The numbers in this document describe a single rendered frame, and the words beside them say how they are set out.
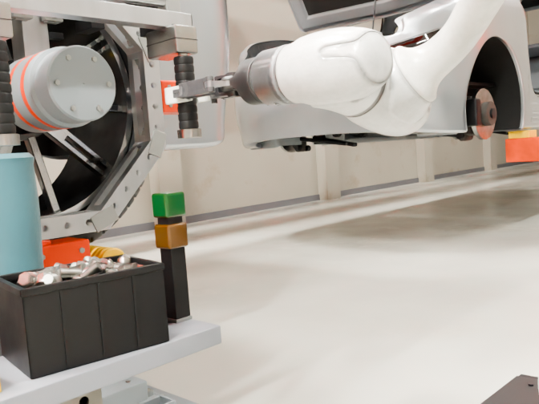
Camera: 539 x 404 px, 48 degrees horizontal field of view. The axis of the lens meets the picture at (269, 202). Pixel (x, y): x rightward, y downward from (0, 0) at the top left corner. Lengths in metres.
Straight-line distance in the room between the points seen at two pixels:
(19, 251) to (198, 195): 5.69
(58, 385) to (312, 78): 0.52
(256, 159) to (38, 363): 6.60
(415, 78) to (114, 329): 0.57
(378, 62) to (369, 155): 8.51
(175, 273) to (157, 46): 0.43
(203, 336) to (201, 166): 5.82
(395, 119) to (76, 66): 0.53
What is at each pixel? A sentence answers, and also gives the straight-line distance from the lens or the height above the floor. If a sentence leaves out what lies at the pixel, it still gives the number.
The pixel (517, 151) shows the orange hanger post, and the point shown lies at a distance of 4.45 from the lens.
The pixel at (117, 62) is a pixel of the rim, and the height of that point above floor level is 0.93.
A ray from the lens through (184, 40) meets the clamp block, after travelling 1.12.
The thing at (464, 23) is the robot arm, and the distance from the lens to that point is 0.92.
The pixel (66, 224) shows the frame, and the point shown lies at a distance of 1.24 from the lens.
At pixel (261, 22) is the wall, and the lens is 7.71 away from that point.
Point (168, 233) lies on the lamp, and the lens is 0.96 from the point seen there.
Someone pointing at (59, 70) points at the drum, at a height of 0.87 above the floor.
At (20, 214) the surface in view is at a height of 0.64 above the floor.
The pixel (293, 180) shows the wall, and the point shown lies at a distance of 7.86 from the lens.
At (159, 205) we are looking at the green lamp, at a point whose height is 0.64.
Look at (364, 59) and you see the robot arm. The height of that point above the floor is 0.83.
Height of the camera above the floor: 0.71
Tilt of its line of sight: 5 degrees down
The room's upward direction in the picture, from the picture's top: 4 degrees counter-clockwise
